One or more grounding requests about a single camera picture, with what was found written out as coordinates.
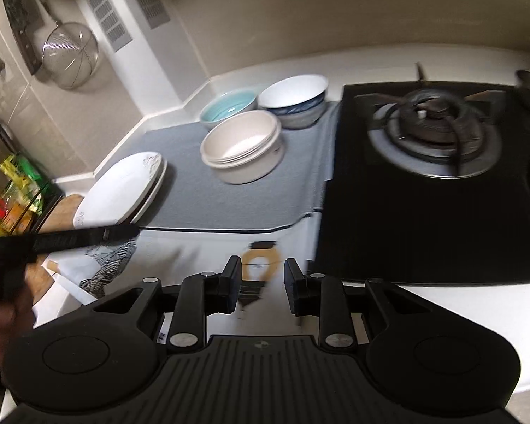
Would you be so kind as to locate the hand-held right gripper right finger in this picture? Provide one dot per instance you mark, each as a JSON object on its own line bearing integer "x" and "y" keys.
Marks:
{"x": 291, "y": 282}

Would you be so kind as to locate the grey mat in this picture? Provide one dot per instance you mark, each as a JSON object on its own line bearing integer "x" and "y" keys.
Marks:
{"x": 194, "y": 198}

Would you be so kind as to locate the black gas stove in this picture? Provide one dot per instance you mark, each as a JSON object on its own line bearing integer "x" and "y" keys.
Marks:
{"x": 424, "y": 229}

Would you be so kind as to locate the oval white floral plate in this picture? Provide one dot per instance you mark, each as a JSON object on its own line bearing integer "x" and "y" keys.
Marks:
{"x": 115, "y": 190}

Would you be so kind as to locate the wide metal vent grille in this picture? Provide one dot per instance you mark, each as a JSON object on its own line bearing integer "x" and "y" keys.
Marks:
{"x": 101, "y": 9}

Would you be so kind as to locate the wooden cutting board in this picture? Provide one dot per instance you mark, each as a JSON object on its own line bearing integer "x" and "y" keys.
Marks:
{"x": 68, "y": 205}

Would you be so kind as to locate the hanging kitchen cleaver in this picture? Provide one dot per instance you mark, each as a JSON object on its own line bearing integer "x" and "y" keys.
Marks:
{"x": 20, "y": 13}

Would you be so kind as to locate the colourful packets in rack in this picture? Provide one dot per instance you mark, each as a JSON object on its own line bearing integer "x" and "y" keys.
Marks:
{"x": 17, "y": 176}

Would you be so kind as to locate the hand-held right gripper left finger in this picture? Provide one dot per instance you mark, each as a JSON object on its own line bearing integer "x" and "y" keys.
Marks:
{"x": 234, "y": 278}

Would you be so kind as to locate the person's left hand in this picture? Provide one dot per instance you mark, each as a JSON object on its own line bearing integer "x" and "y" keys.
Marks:
{"x": 4, "y": 331}

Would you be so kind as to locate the stove burner with pan support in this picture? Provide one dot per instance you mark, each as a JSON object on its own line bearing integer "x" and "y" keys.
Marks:
{"x": 433, "y": 115}

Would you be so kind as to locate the white bowl blue pattern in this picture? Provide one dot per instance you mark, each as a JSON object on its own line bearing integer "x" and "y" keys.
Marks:
{"x": 291, "y": 90}

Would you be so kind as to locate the cream bowls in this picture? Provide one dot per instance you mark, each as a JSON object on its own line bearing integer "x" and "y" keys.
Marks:
{"x": 243, "y": 141}

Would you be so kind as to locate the light blue bowl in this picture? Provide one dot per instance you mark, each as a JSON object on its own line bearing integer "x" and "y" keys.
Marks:
{"x": 227, "y": 106}

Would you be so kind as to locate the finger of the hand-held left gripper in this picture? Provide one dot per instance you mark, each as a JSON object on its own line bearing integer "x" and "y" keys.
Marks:
{"x": 84, "y": 236}

